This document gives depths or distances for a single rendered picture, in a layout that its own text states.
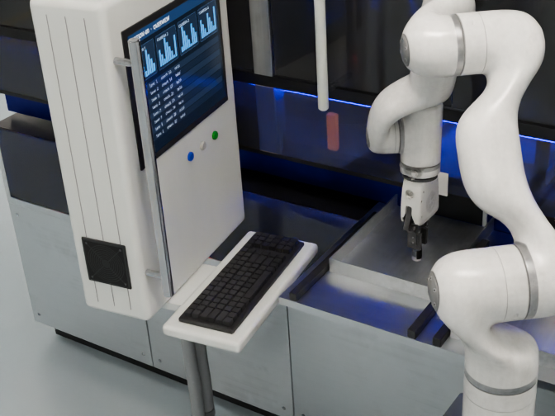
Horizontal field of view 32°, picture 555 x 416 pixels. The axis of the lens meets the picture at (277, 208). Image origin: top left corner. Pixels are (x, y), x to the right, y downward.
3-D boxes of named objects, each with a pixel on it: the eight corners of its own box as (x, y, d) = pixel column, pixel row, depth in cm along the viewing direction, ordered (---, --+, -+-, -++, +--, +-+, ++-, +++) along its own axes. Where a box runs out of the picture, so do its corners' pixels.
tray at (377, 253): (396, 205, 245) (396, 193, 243) (493, 229, 232) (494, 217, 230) (329, 271, 220) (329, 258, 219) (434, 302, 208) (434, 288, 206)
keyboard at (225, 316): (255, 235, 250) (254, 228, 249) (305, 245, 245) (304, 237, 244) (177, 322, 219) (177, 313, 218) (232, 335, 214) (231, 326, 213)
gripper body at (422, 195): (425, 182, 198) (424, 229, 203) (446, 163, 205) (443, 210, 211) (393, 174, 202) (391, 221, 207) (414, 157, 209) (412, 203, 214)
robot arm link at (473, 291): (548, 390, 156) (561, 267, 145) (436, 404, 155) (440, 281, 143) (523, 345, 167) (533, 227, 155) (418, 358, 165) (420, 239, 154)
